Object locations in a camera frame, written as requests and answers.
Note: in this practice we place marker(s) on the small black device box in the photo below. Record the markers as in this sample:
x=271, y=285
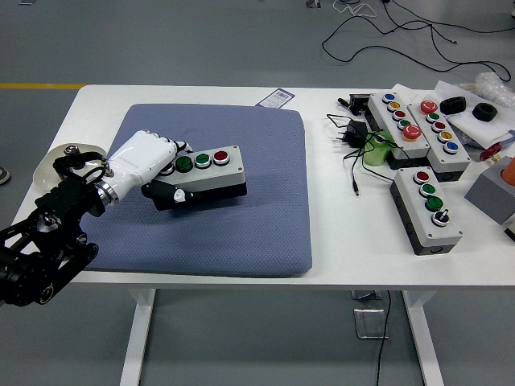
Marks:
x=358, y=103

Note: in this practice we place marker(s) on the orange object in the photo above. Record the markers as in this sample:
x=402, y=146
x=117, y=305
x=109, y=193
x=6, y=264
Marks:
x=509, y=172

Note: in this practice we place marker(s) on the purple barcode label card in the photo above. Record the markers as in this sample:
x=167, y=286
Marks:
x=275, y=98

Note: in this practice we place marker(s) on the large white paper sheet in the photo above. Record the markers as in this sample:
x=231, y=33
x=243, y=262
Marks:
x=479, y=128

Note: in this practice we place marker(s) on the white table leg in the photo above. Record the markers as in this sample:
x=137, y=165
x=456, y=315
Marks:
x=134, y=342
x=426, y=342

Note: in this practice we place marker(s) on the clear bubble wrap bag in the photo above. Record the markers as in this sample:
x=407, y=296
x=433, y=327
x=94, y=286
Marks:
x=493, y=86

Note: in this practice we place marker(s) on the blue-grey textured mat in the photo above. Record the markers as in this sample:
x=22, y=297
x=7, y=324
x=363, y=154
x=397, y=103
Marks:
x=241, y=233

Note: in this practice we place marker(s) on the metal floor socket plate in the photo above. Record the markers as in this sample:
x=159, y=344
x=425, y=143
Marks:
x=368, y=321

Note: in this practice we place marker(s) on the grey four-button control box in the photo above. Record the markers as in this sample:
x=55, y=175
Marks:
x=225, y=175
x=414, y=209

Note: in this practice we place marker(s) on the small white paper sheet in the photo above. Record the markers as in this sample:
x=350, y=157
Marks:
x=404, y=90

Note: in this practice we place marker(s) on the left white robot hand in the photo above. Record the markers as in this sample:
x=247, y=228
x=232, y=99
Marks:
x=138, y=161

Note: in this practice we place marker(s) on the white and black object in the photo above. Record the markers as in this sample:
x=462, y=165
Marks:
x=511, y=229

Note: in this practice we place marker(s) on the light green foam block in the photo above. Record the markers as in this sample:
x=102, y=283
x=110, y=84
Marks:
x=376, y=154

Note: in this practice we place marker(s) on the plain grey box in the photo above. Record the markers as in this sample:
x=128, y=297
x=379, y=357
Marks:
x=487, y=193

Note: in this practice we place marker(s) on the grey five-button control box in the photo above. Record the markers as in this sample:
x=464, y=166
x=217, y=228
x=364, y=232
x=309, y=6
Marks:
x=382, y=110
x=422, y=120

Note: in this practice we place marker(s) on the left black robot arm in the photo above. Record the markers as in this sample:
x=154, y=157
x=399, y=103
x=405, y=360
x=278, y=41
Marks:
x=64, y=199

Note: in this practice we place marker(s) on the grey shoe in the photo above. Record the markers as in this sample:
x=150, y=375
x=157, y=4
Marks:
x=3, y=177

